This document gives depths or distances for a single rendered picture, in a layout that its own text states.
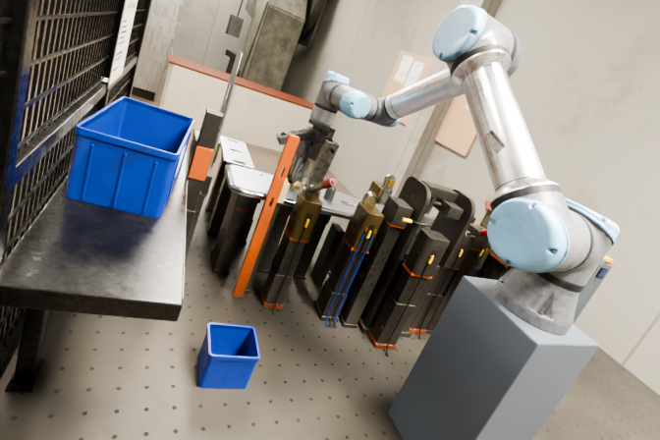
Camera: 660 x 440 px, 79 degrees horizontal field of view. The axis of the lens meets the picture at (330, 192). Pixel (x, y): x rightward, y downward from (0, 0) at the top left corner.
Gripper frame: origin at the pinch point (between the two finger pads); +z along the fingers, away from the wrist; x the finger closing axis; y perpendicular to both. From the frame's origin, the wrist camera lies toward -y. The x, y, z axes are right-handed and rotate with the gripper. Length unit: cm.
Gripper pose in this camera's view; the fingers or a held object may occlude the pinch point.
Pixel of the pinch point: (291, 178)
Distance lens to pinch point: 129.8
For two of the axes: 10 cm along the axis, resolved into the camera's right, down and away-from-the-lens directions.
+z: -3.8, 8.8, 2.8
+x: -3.0, -4.0, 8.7
